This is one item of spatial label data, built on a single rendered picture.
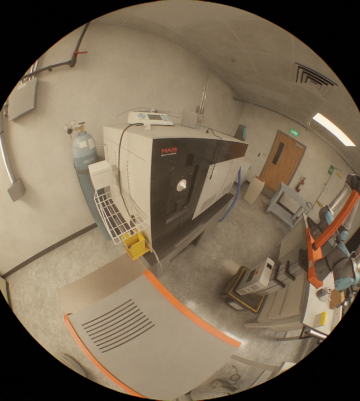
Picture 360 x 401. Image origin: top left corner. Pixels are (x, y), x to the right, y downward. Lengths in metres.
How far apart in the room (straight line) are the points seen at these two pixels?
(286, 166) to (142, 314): 4.29
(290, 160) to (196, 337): 4.24
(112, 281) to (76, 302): 0.33
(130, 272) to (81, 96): 1.58
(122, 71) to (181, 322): 1.83
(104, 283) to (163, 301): 0.56
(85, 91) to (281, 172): 4.63
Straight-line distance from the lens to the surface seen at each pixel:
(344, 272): 0.80
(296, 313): 1.39
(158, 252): 0.84
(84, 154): 1.08
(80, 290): 0.95
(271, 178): 4.29
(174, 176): 0.49
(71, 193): 1.64
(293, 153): 4.24
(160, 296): 0.37
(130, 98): 1.56
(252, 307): 1.58
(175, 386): 0.49
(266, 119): 4.30
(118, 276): 0.85
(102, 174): 0.66
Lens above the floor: 1.50
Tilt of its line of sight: 39 degrees down
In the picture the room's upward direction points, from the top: 12 degrees clockwise
